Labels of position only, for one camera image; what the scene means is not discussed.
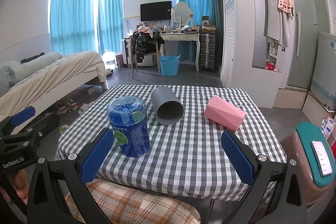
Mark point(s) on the bed with beige blanket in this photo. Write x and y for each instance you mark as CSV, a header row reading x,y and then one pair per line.
x,y
47,79

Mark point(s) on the teal lidded brown bin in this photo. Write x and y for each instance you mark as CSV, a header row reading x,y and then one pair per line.
x,y
309,148

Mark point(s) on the wooden chair with clothes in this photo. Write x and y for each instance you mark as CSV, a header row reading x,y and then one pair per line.
x,y
145,42

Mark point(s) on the yellow-green slipper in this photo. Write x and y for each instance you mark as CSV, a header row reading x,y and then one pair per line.
x,y
63,128

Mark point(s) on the grey checkered tablecloth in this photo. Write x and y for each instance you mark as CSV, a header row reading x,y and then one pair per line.
x,y
186,158

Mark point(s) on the plaid seat cushion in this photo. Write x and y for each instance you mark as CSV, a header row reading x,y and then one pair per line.
x,y
127,205

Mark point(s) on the grey cylindrical cup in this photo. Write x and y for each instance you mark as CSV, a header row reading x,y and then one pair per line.
x,y
167,107

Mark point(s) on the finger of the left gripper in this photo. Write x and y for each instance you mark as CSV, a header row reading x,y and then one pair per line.
x,y
23,116

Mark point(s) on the white slipper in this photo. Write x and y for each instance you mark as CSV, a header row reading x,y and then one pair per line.
x,y
83,108

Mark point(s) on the pink faceted cup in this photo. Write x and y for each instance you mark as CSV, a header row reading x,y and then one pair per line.
x,y
224,113

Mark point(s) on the blue plastic basket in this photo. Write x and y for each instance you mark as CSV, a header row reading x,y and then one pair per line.
x,y
169,65

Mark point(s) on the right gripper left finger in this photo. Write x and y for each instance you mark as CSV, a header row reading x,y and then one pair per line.
x,y
47,204

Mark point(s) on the white vanity desk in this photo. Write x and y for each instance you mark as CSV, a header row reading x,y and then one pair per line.
x,y
185,38

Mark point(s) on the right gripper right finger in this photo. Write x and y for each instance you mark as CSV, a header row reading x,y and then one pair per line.
x,y
288,202

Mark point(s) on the black wall television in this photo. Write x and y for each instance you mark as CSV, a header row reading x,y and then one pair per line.
x,y
155,11

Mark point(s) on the blue plastic bottle cup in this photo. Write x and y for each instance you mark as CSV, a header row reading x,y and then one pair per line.
x,y
128,117

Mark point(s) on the blue window curtain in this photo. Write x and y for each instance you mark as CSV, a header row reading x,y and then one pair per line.
x,y
86,25

